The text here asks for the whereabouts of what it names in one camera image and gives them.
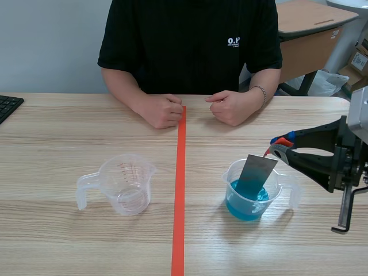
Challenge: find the black keyboard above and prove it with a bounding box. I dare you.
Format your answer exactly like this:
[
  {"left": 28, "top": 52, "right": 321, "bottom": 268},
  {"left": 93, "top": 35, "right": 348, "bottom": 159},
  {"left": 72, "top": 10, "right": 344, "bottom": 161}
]
[{"left": 0, "top": 95, "right": 25, "bottom": 125}]

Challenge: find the white plastic bag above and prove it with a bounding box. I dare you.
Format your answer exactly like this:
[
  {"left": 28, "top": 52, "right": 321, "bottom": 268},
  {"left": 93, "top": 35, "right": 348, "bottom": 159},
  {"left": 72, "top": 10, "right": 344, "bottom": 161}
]
[{"left": 308, "top": 70, "right": 350, "bottom": 98}]

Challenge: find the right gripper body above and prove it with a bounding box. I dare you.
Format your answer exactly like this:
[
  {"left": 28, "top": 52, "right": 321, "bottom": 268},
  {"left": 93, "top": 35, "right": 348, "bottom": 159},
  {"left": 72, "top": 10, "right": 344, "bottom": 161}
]
[{"left": 327, "top": 114, "right": 368, "bottom": 235}]

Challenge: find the person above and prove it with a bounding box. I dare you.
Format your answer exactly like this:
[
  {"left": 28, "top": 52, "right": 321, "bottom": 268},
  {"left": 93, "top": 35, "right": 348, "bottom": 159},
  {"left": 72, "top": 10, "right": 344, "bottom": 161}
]
[{"left": 97, "top": 0, "right": 283, "bottom": 121}]

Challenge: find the empty clear plastic beaker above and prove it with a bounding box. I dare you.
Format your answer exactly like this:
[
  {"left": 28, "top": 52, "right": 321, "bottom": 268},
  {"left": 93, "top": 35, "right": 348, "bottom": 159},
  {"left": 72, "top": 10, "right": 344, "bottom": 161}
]
[{"left": 76, "top": 154, "right": 158, "bottom": 217}]

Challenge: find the person's right hand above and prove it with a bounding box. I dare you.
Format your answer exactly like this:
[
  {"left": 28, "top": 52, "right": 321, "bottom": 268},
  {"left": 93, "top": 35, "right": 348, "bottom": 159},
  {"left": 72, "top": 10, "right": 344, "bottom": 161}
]
[{"left": 134, "top": 93, "right": 185, "bottom": 129}]

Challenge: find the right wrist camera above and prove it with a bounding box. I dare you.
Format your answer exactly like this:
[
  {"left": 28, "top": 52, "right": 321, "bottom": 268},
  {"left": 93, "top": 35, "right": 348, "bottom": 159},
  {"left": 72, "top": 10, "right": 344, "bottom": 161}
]
[{"left": 347, "top": 85, "right": 368, "bottom": 145}]

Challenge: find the cardboard box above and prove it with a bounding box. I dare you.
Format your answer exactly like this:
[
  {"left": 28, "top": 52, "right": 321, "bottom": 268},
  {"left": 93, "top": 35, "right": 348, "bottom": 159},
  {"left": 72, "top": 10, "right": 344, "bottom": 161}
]
[
  {"left": 337, "top": 64, "right": 368, "bottom": 93},
  {"left": 348, "top": 34, "right": 368, "bottom": 73}
]

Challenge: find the wooden desk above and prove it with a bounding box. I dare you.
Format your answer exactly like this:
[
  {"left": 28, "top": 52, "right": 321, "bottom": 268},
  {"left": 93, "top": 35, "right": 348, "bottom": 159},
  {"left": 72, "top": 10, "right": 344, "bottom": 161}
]
[{"left": 276, "top": 0, "right": 367, "bottom": 97}]

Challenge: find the person's left hand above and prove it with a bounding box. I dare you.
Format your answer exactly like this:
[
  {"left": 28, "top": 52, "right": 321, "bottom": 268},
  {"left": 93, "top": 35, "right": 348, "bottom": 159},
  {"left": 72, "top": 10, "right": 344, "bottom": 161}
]
[{"left": 204, "top": 90, "right": 263, "bottom": 128}]

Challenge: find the clear beaker with blue liquid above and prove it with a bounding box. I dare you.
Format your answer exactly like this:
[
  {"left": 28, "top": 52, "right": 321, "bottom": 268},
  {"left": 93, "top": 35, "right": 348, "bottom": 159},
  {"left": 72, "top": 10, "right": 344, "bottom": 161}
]
[{"left": 221, "top": 158, "right": 300, "bottom": 222}]

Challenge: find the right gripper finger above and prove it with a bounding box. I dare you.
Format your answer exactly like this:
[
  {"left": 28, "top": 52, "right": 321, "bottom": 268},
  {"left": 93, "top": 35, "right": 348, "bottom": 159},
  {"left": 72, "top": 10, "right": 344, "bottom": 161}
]
[
  {"left": 270, "top": 116, "right": 347, "bottom": 154},
  {"left": 270, "top": 144, "right": 338, "bottom": 193}
]

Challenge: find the grey metal plate orange strip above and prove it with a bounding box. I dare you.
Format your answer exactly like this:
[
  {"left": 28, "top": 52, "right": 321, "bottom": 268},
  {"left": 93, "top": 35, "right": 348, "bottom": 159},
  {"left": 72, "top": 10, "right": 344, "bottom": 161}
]
[{"left": 236, "top": 137, "right": 294, "bottom": 200}]

